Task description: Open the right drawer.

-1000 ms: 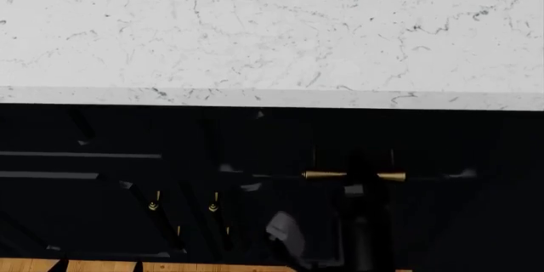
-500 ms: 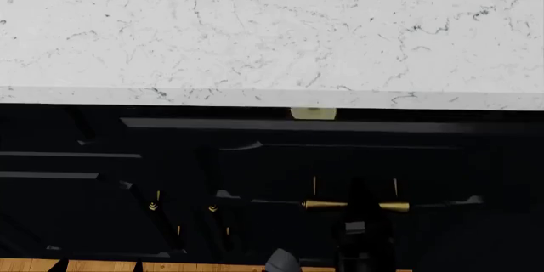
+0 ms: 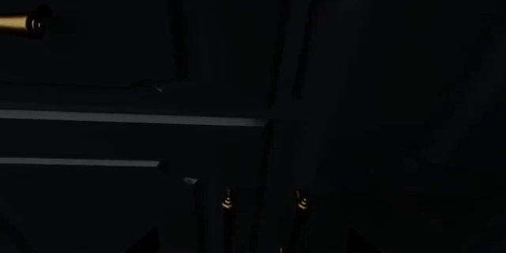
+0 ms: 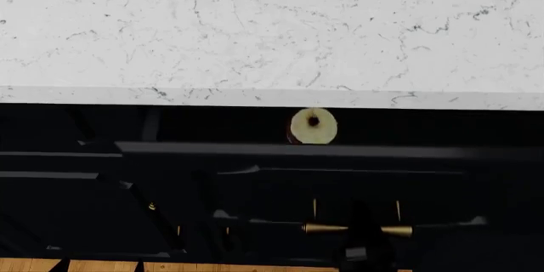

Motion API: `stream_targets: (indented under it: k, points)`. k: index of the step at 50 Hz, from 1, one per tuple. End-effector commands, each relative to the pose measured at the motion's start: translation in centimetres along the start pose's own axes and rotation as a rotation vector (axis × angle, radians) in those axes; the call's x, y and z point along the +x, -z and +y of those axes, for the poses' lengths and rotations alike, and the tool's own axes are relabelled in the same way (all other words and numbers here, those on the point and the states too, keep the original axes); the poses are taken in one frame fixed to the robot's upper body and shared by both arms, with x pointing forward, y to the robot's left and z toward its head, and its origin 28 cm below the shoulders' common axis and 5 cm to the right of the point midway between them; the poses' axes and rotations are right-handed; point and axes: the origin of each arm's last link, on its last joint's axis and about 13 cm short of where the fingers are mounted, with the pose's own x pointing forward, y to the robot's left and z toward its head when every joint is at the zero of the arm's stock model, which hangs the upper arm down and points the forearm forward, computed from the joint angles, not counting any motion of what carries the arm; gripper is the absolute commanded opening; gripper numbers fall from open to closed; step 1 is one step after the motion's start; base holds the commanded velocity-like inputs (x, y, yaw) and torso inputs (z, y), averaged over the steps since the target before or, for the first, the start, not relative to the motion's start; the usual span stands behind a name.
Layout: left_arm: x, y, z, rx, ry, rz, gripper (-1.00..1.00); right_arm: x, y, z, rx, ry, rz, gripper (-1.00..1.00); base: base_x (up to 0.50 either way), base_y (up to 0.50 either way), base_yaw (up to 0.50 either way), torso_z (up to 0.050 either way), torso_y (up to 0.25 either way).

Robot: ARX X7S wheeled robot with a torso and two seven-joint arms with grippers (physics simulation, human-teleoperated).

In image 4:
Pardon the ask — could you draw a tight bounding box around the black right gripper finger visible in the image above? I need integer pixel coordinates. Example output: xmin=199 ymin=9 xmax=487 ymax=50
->
xmin=348 ymin=200 xmax=380 ymax=248

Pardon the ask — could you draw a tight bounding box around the brass bar drawer handle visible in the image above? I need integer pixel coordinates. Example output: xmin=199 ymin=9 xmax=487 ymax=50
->
xmin=300 ymin=197 xmax=415 ymax=239

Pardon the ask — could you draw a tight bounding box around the dark navy narrow drawer front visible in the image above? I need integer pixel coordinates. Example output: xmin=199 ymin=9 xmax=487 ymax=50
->
xmin=0 ymin=150 xmax=125 ymax=175

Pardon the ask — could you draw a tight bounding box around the pale round slice with hole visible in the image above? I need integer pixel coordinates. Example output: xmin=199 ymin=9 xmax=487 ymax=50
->
xmin=289 ymin=106 xmax=339 ymax=146

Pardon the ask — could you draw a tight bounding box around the dark navy cabinet door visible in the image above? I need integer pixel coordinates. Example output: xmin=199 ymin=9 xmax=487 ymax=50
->
xmin=0 ymin=170 xmax=189 ymax=259

